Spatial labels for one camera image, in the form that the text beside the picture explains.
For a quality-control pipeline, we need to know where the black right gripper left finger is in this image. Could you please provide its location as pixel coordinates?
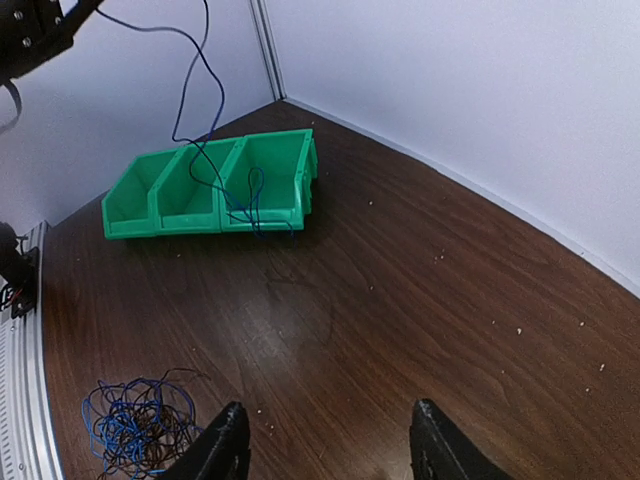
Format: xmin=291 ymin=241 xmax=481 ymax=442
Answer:
xmin=167 ymin=401 xmax=250 ymax=480

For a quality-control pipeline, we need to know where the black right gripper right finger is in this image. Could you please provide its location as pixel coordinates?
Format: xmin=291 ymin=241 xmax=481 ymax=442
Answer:
xmin=409 ymin=399 xmax=510 ymax=480

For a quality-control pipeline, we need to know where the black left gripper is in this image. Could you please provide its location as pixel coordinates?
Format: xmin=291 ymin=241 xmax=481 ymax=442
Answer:
xmin=1 ymin=0 xmax=100 ymax=83

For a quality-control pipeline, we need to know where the brown cable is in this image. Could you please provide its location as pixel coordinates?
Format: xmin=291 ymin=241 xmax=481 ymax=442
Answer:
xmin=94 ymin=368 xmax=214 ymax=479

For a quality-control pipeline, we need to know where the light blue cable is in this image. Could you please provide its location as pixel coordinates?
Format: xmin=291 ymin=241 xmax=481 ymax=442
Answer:
xmin=81 ymin=379 xmax=206 ymax=476

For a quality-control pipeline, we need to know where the dark blue cable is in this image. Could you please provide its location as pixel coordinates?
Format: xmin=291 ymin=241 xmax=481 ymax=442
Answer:
xmin=94 ymin=0 xmax=296 ymax=241

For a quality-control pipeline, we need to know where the left green plastic bin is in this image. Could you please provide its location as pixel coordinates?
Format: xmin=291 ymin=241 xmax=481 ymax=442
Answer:
xmin=101 ymin=149 xmax=179 ymax=240

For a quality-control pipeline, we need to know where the green plastic bin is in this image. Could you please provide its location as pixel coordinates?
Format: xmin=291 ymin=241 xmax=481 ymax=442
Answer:
xmin=220 ymin=129 xmax=318 ymax=233
xmin=101 ymin=149 xmax=179 ymax=240
xmin=152 ymin=137 xmax=248 ymax=236

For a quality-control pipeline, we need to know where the middle green plastic bin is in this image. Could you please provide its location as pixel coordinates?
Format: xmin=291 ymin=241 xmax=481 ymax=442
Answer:
xmin=152 ymin=137 xmax=248 ymax=236

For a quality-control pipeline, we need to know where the right green plastic bin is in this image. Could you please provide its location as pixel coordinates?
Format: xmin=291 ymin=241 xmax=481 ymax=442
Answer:
xmin=220 ymin=129 xmax=318 ymax=233

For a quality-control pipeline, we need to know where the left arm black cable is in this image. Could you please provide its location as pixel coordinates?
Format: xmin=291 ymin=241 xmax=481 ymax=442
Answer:
xmin=0 ymin=79 xmax=24 ymax=131

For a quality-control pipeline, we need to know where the front aluminium rail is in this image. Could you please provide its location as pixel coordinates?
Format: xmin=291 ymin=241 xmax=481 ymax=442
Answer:
xmin=0 ymin=222 xmax=66 ymax=480

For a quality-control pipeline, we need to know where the left aluminium frame post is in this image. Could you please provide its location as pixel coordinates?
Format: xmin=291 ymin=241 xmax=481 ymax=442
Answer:
xmin=249 ymin=0 xmax=287 ymax=101

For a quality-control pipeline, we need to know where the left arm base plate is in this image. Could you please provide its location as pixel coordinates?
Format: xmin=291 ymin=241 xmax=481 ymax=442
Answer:
xmin=1 ymin=222 xmax=40 ymax=319

